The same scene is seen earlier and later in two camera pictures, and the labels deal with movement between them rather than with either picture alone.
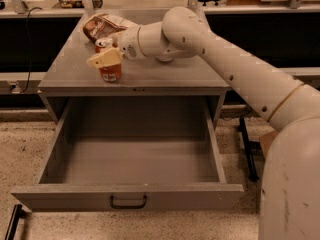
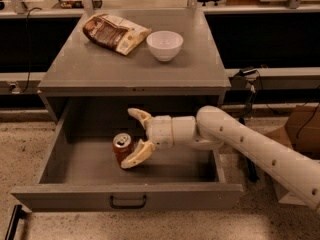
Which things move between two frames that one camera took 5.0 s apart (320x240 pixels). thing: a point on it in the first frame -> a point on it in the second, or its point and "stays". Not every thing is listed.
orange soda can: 111,73 -> 122,147
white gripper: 128,44 -> 160,131
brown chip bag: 102,25 stays
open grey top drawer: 133,153 stays
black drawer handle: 128,207 stays
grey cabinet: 67,74 stays
